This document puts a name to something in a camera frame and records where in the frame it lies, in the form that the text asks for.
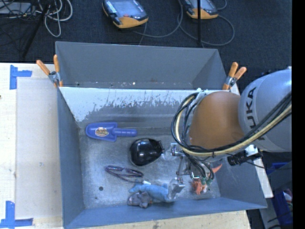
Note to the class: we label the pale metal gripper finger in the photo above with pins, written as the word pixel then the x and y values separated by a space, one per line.
pixel 175 187
pixel 174 149

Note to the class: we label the orange toy dinosaur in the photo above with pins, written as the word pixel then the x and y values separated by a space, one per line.
pixel 196 187

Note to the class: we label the blue toy animal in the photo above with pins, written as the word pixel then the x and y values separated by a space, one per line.
pixel 152 191

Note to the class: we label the black glossy rounded object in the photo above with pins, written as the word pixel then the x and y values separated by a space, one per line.
pixel 143 153

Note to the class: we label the grey toy elephant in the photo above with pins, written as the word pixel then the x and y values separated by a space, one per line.
pixel 138 200

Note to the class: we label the grey metal bin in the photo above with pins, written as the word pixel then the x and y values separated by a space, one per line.
pixel 114 156

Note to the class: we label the blue toy trowel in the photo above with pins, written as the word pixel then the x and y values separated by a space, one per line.
pixel 102 132

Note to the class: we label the black cylinder on white bracket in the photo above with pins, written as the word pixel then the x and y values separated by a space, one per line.
pixel 236 159

